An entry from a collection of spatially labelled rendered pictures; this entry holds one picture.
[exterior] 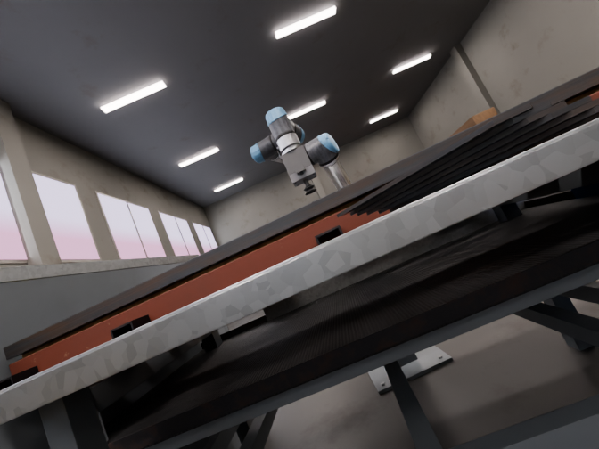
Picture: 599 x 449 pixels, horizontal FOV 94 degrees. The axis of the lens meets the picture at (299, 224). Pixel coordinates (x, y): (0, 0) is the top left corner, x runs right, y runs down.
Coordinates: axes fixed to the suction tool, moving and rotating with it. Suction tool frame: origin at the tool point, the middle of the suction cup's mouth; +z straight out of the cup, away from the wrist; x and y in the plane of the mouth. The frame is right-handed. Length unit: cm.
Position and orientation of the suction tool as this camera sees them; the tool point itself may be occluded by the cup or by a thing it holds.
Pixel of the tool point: (310, 191)
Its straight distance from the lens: 95.7
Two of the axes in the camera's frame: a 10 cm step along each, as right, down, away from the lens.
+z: 4.1, 9.0, -1.3
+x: 1.5, 0.7, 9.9
